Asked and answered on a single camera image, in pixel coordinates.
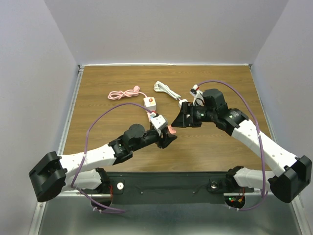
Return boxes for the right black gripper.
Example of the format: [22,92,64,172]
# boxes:
[171,101,217,128]

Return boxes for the white power cord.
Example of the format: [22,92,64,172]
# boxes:
[153,81,182,101]

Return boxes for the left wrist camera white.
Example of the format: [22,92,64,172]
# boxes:
[150,115,168,130]

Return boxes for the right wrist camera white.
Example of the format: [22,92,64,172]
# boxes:
[190,84,205,106]

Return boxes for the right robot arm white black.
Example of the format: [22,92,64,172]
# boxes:
[172,89,312,203]

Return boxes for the pink usb charger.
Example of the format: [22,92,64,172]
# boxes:
[168,125,176,134]

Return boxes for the pink power strip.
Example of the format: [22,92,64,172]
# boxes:
[147,111,156,120]

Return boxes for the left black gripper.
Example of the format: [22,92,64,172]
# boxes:
[131,125,177,152]

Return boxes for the white cube socket adapter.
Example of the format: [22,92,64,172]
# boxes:
[143,97,157,111]

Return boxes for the white power strip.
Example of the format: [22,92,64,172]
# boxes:
[179,99,188,107]

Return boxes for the pink power cord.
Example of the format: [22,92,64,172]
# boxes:
[107,85,149,100]

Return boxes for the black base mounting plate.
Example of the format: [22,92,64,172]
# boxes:
[84,171,254,205]

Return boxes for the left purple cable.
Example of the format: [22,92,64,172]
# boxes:
[70,102,157,213]

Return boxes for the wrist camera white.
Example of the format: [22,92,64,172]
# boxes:
[190,84,205,106]
[150,115,168,130]

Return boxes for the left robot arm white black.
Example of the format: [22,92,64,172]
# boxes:
[29,124,177,202]

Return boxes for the aluminium frame rail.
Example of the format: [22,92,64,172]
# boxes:
[57,190,83,197]

